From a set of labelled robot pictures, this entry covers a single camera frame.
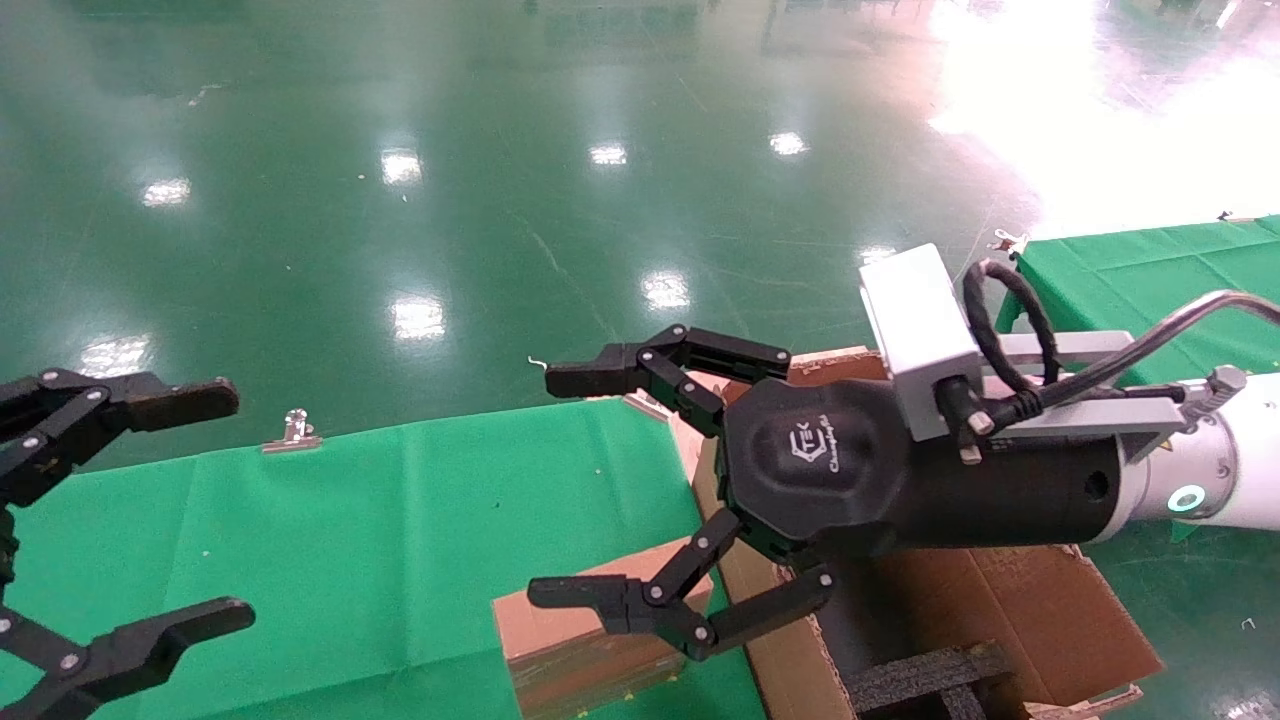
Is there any silver camera mount bracket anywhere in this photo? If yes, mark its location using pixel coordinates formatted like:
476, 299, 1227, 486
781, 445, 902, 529
985, 333, 1251, 463

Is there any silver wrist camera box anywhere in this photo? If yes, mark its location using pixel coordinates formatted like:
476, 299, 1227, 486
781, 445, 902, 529
858, 243, 986, 443

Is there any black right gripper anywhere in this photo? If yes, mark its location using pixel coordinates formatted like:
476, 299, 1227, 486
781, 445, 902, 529
527, 324, 1123, 663

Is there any long wrist camera cable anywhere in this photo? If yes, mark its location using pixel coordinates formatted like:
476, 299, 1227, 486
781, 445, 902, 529
1040, 290, 1280, 411

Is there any small brown cardboard box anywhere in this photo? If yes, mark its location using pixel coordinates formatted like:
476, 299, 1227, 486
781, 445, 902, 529
492, 540, 716, 720

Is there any black foam insert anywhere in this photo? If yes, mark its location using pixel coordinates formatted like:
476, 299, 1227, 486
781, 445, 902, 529
845, 643, 1013, 720

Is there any green cloth side table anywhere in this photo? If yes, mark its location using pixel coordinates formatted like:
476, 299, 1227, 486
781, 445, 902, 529
995, 215, 1280, 391

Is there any green table cloth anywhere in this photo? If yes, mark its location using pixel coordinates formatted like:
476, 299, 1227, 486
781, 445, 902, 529
0, 398, 766, 720

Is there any black looped camera cable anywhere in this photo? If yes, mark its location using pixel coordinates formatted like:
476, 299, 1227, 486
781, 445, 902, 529
935, 258, 1061, 467

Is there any large open cardboard carton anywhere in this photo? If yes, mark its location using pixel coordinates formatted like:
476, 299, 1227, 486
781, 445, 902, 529
690, 350, 1166, 720

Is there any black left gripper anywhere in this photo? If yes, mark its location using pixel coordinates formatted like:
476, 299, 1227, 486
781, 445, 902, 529
0, 368, 257, 720

